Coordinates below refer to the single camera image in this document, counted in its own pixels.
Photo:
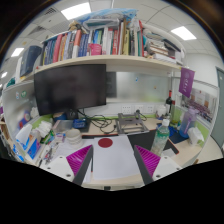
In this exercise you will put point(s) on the purple hanging banner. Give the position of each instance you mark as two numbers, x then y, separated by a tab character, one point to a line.
186	81

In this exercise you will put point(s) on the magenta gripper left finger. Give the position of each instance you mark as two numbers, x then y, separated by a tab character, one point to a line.
79	162

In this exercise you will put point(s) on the dark wine bottle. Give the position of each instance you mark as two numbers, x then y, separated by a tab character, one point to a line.
169	102

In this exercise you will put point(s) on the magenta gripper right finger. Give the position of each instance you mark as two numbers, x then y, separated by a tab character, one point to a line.
147	163

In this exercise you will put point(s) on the white stacked bowls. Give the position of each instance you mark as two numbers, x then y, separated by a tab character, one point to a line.
74	137

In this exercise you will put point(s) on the purple water jug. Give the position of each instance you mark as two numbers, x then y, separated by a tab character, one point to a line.
188	121

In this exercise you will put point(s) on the metal laptop stand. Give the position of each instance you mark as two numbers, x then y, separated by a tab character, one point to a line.
130	124

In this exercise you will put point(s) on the black computer monitor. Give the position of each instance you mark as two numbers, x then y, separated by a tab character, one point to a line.
70	88

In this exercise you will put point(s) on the white crumpled tissue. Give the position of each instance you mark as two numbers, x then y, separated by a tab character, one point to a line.
44	128

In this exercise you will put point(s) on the blue white box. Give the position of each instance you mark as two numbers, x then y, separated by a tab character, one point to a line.
28	141

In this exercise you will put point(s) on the white paper sheet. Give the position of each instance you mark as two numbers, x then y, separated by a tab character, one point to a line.
117	161

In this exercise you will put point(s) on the white tissue pack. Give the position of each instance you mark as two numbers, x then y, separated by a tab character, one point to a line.
195	136

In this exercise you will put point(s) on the white wall shelf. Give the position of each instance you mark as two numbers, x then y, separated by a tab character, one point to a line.
119	63

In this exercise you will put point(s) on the black desk mat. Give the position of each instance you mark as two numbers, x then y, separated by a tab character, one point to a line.
146	139

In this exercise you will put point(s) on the clear plastic water bottle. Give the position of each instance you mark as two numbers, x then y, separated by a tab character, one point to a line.
161	137

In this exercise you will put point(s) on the dark red round coaster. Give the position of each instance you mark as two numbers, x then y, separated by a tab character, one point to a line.
105	142

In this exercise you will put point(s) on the row of books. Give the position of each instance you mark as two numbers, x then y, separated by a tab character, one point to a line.
104	37

